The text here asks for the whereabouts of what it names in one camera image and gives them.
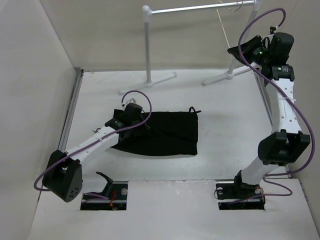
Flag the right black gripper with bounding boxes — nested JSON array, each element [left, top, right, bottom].
[[227, 35, 272, 67]]

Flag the black trousers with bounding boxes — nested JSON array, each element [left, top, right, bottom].
[[112, 106, 201, 157]]

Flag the cream wire hanger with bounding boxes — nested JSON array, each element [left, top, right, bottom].
[[216, 0, 242, 48]]

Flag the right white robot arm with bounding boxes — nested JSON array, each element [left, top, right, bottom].
[[227, 32, 311, 198]]

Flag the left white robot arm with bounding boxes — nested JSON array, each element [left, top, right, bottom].
[[42, 103, 151, 203]]

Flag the white clothes rack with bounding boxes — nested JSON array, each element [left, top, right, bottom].
[[118, 0, 263, 95]]

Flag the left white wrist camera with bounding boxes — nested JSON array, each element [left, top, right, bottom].
[[125, 98, 137, 105]]

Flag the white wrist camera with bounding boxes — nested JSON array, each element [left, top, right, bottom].
[[125, 98, 137, 105], [269, 25, 279, 35]]

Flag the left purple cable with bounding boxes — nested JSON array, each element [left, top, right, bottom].
[[33, 90, 153, 193]]

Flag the purple cable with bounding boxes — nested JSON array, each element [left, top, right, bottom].
[[237, 7, 316, 201], [33, 90, 153, 193]]

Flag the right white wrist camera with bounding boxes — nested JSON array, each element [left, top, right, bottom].
[[269, 25, 279, 35]]

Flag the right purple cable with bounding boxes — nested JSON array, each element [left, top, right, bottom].
[[237, 7, 316, 201]]

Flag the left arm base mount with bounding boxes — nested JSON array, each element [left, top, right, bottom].
[[80, 171, 129, 211]]

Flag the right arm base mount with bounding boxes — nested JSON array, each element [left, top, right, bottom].
[[213, 180, 266, 211]]

